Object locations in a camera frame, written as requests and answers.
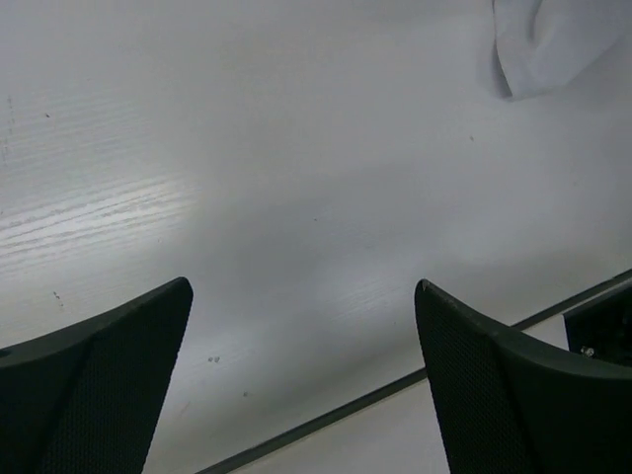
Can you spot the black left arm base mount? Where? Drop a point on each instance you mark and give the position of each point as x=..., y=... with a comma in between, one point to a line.
x=601, y=328

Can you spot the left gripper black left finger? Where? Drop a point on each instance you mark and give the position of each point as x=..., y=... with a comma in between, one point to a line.
x=87, y=398

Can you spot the white skirt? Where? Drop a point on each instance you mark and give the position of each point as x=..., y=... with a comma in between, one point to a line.
x=544, y=45

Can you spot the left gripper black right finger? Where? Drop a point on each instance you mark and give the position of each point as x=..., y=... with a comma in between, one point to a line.
x=506, y=402

